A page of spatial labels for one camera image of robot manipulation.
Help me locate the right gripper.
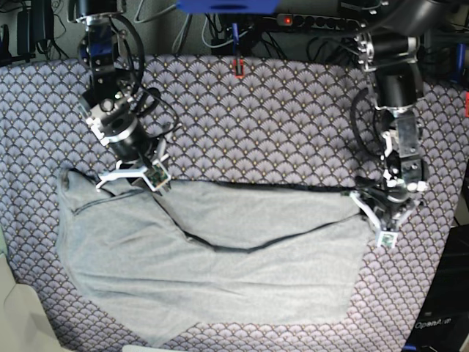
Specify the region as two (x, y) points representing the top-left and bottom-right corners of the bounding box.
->
(80, 98), (171, 193)

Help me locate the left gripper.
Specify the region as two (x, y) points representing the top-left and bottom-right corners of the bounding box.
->
(357, 176), (425, 227)

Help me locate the light grey T-shirt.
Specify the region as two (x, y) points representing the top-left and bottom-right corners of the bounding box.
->
(56, 170), (371, 346)

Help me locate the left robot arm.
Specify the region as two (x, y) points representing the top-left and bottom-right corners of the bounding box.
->
(351, 1), (456, 232)

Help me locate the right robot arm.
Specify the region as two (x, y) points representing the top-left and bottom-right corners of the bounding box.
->
(67, 1), (181, 193)

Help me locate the patterned blue fan tablecloth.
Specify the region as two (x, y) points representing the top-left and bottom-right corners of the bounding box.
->
(1, 56), (468, 351)

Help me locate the black OpenArm box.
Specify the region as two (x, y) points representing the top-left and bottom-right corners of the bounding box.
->
(402, 225), (468, 351)

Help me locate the red table clamp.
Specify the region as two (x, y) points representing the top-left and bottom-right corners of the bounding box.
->
(233, 58), (244, 78)

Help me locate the beige chair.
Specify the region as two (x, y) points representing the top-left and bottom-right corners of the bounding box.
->
(0, 254), (62, 352)

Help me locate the black power strip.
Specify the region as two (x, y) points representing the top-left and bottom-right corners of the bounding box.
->
(276, 13), (361, 32)

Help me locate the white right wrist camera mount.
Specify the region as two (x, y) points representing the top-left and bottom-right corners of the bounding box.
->
(95, 153), (172, 193)

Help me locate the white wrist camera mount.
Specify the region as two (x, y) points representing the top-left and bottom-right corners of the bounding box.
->
(95, 153), (172, 193)
(349, 188), (421, 249)

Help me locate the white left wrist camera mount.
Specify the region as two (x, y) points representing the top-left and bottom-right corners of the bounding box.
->
(349, 188), (421, 249)

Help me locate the blue post right edge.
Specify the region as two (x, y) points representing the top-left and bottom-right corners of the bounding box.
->
(451, 43), (466, 83)

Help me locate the blue camera mount bracket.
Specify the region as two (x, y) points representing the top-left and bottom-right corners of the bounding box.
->
(178, 0), (278, 14)

